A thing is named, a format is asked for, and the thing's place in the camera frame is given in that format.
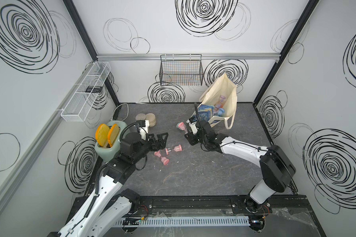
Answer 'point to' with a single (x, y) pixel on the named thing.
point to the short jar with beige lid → (152, 118)
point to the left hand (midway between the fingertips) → (161, 134)
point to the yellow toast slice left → (101, 134)
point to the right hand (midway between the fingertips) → (188, 134)
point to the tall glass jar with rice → (140, 116)
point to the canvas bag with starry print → (218, 101)
